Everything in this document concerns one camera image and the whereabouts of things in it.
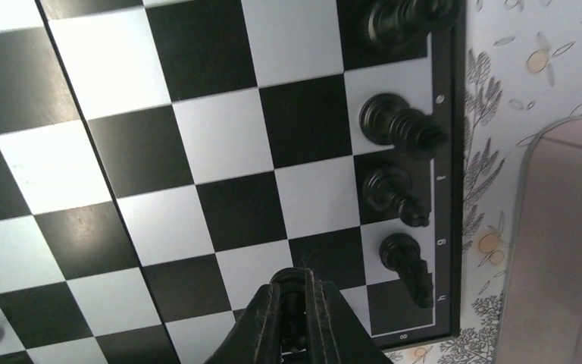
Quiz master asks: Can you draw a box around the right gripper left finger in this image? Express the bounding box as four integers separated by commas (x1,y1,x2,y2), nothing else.
205,284,281,364

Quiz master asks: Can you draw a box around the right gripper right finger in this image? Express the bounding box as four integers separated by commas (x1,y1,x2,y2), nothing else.
305,269,391,364

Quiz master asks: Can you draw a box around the black rook chess piece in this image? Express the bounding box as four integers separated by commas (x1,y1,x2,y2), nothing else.
271,267,311,356

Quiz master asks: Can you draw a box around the black knight chess piece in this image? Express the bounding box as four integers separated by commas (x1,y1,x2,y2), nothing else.
379,233,433,309

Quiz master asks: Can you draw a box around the black bishop chess piece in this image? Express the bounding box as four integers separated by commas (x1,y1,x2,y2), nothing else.
361,166,431,228

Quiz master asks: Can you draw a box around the black grey chess board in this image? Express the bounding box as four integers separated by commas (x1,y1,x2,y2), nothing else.
0,1,460,363

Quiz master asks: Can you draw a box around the floral table mat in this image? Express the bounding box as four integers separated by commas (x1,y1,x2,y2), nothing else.
390,1,582,363

